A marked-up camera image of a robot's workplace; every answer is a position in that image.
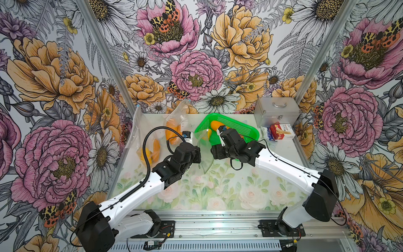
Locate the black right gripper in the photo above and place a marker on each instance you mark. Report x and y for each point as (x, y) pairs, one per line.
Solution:
(218, 153)

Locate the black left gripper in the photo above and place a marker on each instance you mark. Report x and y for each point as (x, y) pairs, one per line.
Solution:
(196, 154)

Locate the clear zip-top bag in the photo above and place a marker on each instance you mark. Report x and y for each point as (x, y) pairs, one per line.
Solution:
(205, 146)
(179, 121)
(141, 126)

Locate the yellow wrinkled mango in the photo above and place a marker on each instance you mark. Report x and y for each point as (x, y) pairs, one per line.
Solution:
(209, 133)

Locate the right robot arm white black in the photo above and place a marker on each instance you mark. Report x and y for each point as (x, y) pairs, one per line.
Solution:
(320, 187)

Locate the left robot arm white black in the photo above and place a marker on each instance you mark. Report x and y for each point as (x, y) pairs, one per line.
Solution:
(100, 225)

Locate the green plastic basket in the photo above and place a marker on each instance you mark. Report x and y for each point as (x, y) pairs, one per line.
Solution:
(248, 133)

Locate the blue white small packet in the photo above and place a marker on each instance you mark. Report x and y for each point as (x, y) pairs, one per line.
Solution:
(266, 134)

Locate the red white snack box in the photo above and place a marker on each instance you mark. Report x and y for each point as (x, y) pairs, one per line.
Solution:
(282, 131)

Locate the silver metal case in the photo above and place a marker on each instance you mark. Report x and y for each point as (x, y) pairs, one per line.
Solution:
(270, 110)

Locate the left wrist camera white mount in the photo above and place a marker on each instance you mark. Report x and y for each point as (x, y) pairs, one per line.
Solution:
(187, 135)

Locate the aluminium front rail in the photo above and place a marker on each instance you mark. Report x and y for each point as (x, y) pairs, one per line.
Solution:
(237, 224)

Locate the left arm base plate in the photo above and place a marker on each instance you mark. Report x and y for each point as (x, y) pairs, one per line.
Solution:
(166, 230)

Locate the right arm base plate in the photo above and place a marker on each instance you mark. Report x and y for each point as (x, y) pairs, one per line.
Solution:
(269, 228)

